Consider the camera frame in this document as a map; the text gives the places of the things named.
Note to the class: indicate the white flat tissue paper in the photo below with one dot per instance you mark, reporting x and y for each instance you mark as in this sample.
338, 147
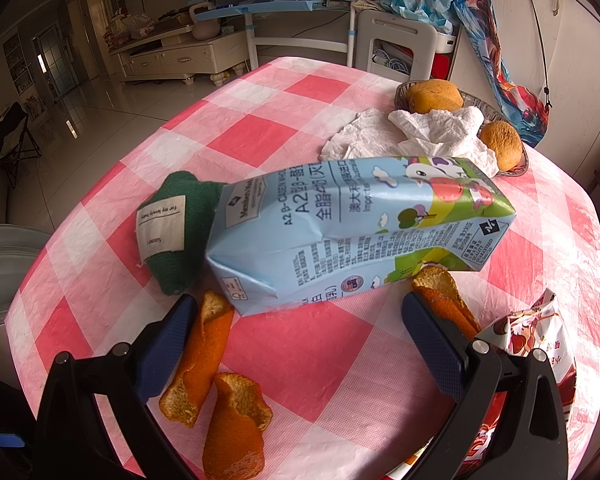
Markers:
365, 135

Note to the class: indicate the plastic bag of snacks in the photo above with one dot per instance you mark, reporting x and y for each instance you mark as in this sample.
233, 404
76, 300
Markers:
140, 25

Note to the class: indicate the beige kettlebell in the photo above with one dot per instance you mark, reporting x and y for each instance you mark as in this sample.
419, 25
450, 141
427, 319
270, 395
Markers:
206, 27

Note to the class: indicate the dark wicker basket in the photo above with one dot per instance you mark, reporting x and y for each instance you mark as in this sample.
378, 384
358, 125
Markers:
404, 94

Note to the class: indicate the white plastic stool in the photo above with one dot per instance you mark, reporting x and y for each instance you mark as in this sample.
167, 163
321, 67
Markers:
395, 30

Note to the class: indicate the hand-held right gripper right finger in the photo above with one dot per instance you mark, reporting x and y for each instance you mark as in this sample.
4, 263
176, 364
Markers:
432, 345

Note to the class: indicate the blue white desk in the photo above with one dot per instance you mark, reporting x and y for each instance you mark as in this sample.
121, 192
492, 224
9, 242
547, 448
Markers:
280, 2

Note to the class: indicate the white storage crate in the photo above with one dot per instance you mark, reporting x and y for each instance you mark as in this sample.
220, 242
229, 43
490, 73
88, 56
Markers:
442, 62

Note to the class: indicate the white cabinet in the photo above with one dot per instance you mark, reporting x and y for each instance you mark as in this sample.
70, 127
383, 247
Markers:
580, 60

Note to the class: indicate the red white snack wrapper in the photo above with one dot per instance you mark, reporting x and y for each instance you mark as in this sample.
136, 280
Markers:
530, 330

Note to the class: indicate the small black folding stool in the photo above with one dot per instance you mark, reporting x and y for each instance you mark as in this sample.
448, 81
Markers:
5, 130

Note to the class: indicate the grey white chair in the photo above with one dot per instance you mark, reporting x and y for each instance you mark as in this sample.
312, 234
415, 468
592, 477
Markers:
10, 270

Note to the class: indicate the blue patterned cloth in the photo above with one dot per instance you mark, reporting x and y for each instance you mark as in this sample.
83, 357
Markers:
430, 5

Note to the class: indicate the red white checkered tablecloth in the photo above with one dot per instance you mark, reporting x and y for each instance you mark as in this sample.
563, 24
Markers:
290, 125

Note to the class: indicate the cream television cabinet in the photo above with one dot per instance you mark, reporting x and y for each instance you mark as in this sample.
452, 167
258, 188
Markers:
180, 57

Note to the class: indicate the light blue milk carton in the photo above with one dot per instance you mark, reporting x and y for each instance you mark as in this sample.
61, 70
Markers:
330, 220

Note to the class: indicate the white crumpled tissue paper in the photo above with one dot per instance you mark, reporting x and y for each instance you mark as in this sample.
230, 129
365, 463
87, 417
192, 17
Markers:
445, 130

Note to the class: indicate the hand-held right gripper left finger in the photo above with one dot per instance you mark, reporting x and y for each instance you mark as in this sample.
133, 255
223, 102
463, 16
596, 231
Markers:
167, 350

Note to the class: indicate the green cloth pouch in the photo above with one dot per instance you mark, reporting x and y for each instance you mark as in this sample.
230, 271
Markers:
195, 200

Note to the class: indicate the colourful anime fabric bag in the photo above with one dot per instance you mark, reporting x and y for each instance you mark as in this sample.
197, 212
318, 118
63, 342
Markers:
510, 90

